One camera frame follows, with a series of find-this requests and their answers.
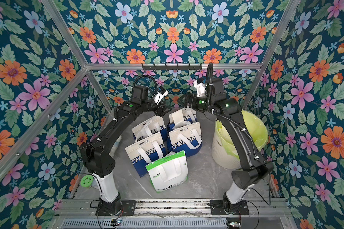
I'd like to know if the green white takeout bag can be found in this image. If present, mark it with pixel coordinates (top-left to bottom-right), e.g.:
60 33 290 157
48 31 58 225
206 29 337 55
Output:
146 150 188 192

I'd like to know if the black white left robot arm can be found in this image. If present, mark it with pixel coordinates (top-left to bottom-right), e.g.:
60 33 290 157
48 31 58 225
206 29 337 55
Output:
80 84 168 216

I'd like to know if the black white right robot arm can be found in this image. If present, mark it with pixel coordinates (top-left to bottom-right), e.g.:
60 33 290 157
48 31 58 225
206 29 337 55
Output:
178 63 274 215

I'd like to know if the back left blue white bag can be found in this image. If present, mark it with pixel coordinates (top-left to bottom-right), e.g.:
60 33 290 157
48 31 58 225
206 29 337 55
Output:
132 115 168 142

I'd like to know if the blue white bag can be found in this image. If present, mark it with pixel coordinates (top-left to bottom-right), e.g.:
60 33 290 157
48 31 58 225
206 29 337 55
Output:
168 108 197 131
167 122 202 157
125 133 168 177
132 115 168 142

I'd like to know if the back right blue white bag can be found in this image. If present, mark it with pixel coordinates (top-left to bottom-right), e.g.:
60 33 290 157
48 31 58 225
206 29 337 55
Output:
168 108 197 131

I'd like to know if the front left blue white bag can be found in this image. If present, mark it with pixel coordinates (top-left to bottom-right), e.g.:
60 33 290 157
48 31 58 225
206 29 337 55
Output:
125 133 168 177

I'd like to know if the white trash bin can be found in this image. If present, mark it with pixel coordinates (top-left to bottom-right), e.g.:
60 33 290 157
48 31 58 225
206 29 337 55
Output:
212 120 241 170

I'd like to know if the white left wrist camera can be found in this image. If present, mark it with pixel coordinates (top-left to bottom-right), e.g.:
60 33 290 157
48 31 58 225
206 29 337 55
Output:
153 89 168 105

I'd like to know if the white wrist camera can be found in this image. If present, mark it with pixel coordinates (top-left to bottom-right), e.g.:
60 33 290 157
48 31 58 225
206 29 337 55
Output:
153 89 168 105
193 78 206 97

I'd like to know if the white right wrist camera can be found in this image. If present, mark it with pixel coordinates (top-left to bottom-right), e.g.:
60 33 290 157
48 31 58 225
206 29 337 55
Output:
193 78 206 97

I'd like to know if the black wall hook rail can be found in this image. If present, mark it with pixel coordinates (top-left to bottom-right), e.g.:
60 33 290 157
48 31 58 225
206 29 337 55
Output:
142 64 203 71

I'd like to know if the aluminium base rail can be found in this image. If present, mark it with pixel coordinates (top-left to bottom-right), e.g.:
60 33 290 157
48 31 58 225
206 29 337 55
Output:
50 198 298 229

